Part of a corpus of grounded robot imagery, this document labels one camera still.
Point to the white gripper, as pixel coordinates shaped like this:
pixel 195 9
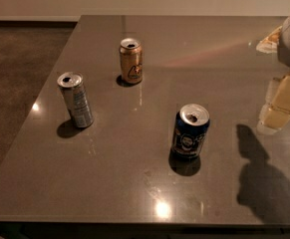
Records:
pixel 276 111

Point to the blue pepsi can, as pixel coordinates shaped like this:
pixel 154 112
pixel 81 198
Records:
pixel 190 129

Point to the silver energy drink can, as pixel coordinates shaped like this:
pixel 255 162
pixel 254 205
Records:
pixel 71 85

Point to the orange soda can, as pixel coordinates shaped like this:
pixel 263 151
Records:
pixel 131 58

